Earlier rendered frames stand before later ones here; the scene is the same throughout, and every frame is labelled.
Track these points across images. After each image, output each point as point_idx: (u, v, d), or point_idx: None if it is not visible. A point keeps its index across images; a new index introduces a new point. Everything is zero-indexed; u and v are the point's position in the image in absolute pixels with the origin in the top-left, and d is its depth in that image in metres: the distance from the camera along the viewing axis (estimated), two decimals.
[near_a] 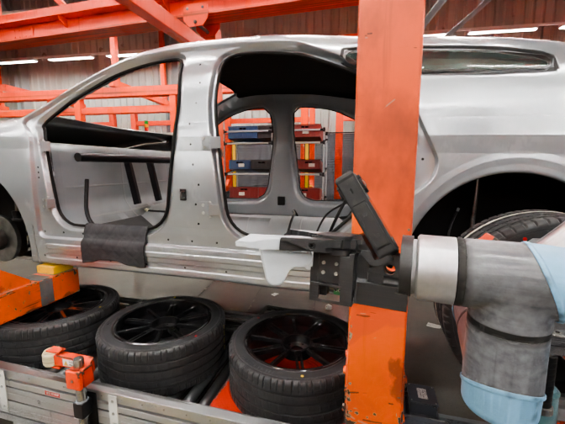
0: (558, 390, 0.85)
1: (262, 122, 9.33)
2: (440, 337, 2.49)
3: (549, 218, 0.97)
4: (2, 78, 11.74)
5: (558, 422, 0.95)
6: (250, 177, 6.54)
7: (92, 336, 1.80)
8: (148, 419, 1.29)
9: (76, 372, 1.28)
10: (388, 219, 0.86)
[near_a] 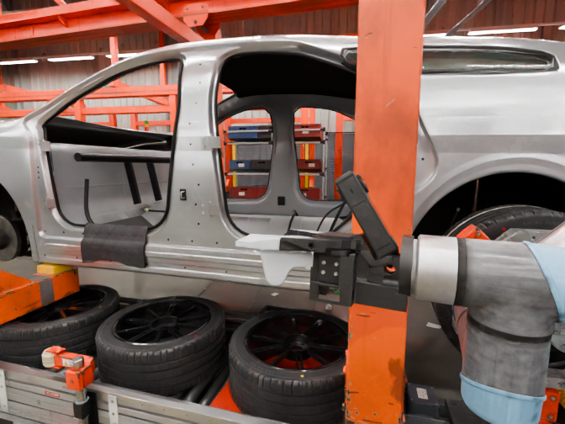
0: None
1: (262, 122, 9.33)
2: (440, 337, 2.49)
3: (525, 211, 1.12)
4: (2, 78, 11.74)
5: None
6: (250, 177, 6.54)
7: (92, 336, 1.80)
8: (148, 419, 1.29)
9: (76, 372, 1.28)
10: (388, 219, 0.86)
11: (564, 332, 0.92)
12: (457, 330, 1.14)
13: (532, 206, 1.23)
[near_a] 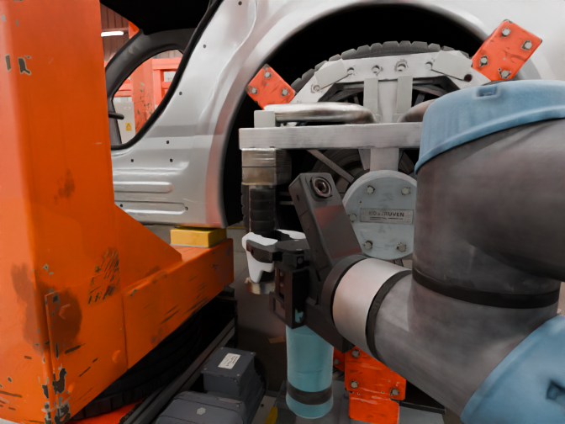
0: None
1: None
2: None
3: (359, 46, 0.67)
4: None
5: None
6: None
7: None
8: None
9: None
10: None
11: (367, 216, 0.47)
12: None
13: None
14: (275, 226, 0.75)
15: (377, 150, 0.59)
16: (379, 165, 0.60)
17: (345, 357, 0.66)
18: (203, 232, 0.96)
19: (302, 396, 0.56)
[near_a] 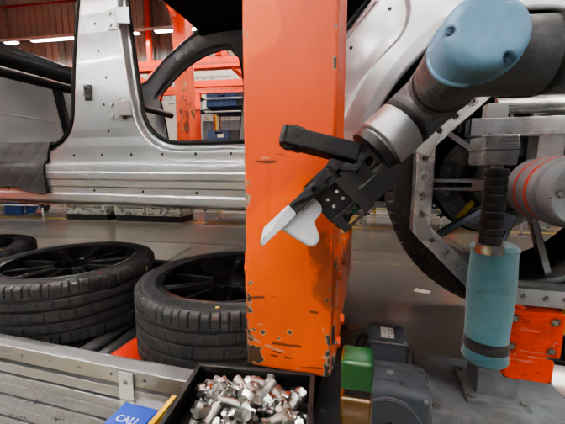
0: (519, 247, 0.64)
1: None
2: (428, 302, 2.12)
3: None
4: None
5: (525, 308, 0.73)
6: None
7: None
8: (4, 369, 0.92)
9: None
10: None
11: None
12: (414, 228, 0.77)
13: None
14: None
15: (546, 139, 0.68)
16: (546, 152, 0.69)
17: None
18: None
19: (489, 351, 0.65)
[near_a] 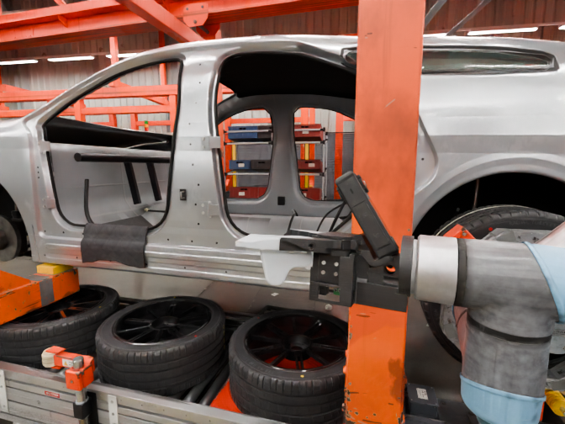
0: None
1: (262, 122, 9.33)
2: None
3: (511, 211, 1.13)
4: (2, 78, 11.74)
5: None
6: (250, 177, 6.54)
7: (92, 336, 1.80)
8: (148, 419, 1.29)
9: (76, 372, 1.28)
10: (388, 219, 0.86)
11: None
12: (444, 330, 1.14)
13: (520, 206, 1.23)
14: None
15: None
16: None
17: None
18: None
19: None
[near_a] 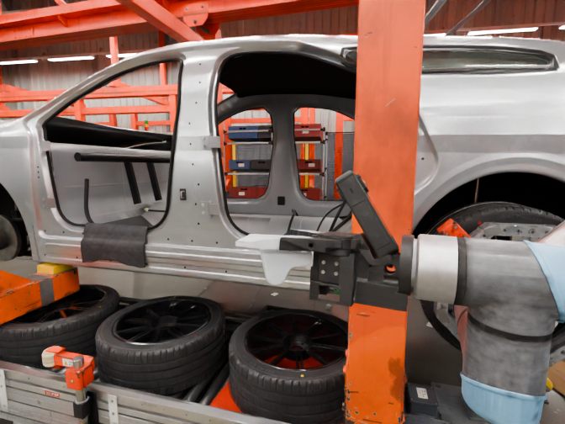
0: None
1: (262, 122, 9.33)
2: (440, 337, 2.49)
3: (498, 207, 1.24)
4: (2, 78, 11.74)
5: None
6: (250, 177, 6.54)
7: (92, 336, 1.80)
8: (148, 419, 1.29)
9: (76, 371, 1.28)
10: (388, 219, 0.86)
11: None
12: (437, 315, 1.26)
13: None
14: None
15: None
16: None
17: None
18: None
19: None
